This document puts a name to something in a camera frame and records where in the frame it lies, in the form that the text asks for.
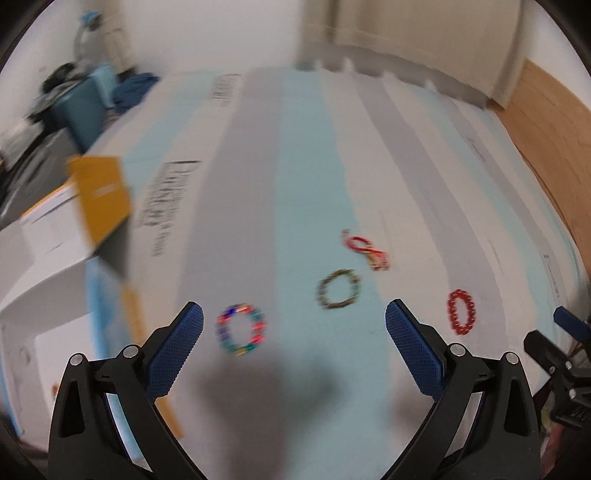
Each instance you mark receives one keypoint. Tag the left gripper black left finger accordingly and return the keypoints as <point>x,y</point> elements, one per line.
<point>84,441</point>

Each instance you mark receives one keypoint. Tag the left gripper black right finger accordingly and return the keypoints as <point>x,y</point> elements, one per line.
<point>483,423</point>

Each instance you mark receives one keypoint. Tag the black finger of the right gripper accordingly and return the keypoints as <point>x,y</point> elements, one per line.
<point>545,353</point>
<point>575,327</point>

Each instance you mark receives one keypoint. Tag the person's right hand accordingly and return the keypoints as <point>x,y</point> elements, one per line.
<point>567,454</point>

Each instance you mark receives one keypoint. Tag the white cardboard box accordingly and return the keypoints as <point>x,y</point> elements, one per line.
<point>71,281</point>

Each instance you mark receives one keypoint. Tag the grey suitcase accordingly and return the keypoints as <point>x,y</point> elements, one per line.
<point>37,175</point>

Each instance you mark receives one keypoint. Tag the striped bed sheet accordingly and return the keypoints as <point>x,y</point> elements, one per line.
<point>293,206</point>

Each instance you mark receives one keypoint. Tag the beige curtain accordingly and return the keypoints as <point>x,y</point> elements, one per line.
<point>472,50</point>

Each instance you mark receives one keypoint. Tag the teal suitcase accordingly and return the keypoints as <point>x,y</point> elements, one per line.
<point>83,109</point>

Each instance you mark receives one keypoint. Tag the dark blue cloth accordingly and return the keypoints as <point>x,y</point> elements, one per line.
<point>131,91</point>

